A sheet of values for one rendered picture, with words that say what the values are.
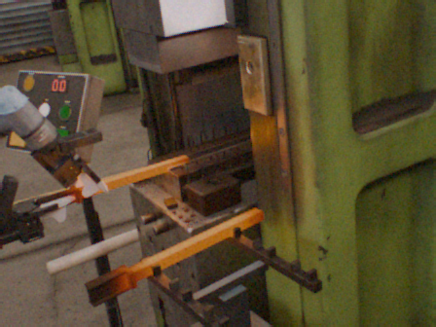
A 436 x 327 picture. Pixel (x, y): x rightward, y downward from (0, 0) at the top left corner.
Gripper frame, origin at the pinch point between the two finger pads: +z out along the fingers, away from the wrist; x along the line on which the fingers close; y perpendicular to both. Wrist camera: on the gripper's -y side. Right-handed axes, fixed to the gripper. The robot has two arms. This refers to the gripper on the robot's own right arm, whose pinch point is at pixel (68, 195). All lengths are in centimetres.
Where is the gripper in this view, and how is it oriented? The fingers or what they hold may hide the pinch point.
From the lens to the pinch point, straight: 152.9
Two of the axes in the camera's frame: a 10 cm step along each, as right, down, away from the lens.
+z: 8.5, -2.9, 4.5
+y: 1.2, 9.2, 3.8
